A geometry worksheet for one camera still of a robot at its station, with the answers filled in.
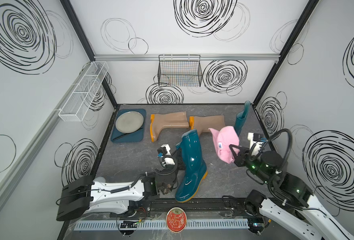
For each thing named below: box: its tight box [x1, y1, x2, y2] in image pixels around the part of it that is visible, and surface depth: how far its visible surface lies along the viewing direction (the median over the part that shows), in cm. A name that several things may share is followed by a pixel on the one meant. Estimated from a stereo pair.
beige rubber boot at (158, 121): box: [150, 111, 189, 142], surface depth 107 cm
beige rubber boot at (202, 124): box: [189, 115, 226, 137], surface depth 110 cm
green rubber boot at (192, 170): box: [175, 129, 208, 203], surface depth 77 cm
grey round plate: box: [115, 111, 144, 134], surface depth 111 cm
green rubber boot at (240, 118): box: [233, 100, 251, 137], surface depth 86 cm
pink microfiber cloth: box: [208, 125, 240, 164], surface depth 66 cm
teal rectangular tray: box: [111, 108, 147, 143], surface depth 104 cm
